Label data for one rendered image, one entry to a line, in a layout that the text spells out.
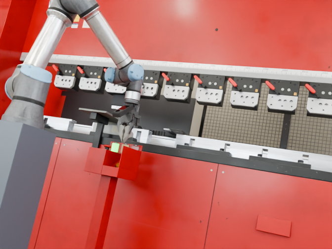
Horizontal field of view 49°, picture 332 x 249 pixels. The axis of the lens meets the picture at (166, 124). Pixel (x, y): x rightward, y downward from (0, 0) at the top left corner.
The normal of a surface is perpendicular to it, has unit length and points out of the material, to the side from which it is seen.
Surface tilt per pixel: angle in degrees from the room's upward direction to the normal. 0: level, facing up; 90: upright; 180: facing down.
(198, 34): 90
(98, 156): 90
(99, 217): 90
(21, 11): 90
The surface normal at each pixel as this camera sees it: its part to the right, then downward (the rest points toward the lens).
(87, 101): -0.33, -0.23
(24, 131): 0.91, 0.11
